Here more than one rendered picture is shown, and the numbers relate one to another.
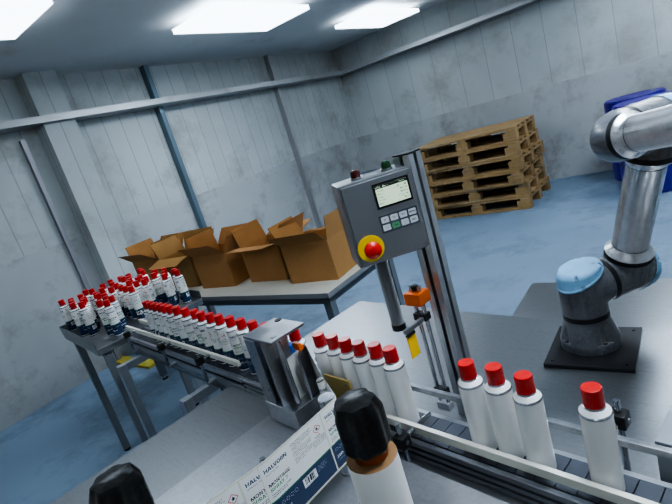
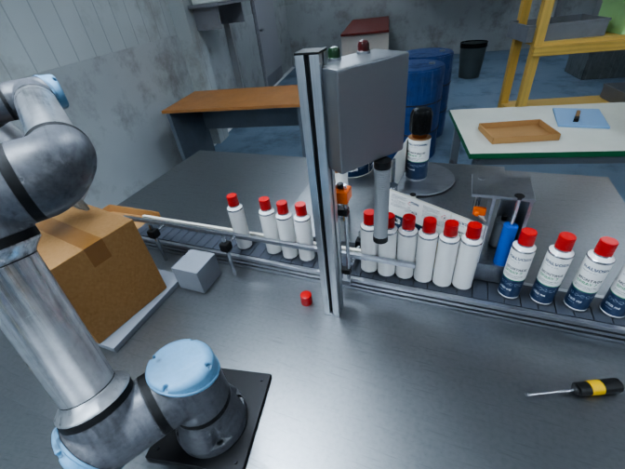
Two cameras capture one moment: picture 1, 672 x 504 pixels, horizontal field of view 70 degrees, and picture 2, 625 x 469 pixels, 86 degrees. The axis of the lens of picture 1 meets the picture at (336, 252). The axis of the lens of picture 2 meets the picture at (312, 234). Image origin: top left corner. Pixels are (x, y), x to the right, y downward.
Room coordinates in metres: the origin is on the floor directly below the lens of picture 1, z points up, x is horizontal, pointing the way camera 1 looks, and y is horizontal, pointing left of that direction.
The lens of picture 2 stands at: (1.64, -0.52, 1.59)
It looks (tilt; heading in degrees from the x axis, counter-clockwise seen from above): 36 degrees down; 155
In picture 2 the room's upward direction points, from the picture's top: 7 degrees counter-clockwise
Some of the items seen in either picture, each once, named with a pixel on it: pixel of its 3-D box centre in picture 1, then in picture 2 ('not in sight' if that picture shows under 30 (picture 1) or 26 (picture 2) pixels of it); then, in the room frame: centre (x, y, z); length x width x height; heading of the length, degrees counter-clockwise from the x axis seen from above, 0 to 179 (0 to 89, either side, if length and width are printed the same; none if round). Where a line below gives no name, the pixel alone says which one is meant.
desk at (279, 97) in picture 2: not in sight; (249, 132); (-1.88, 0.53, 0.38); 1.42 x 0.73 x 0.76; 50
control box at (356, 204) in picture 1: (380, 214); (357, 110); (1.08, -0.12, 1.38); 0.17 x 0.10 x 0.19; 95
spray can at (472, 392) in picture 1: (476, 405); (303, 232); (0.87, -0.18, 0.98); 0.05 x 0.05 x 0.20
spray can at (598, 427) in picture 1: (600, 439); (238, 221); (0.68, -0.33, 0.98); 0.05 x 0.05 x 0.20
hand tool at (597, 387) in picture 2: not in sight; (572, 390); (1.55, 0.09, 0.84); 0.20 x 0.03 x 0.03; 64
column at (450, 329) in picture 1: (440, 291); (325, 213); (1.06, -0.21, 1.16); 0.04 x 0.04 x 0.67; 40
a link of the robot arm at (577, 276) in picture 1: (583, 286); (186, 381); (1.19, -0.61, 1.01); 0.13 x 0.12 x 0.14; 99
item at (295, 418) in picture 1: (289, 371); (490, 230); (1.21, 0.22, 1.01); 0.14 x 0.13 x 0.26; 40
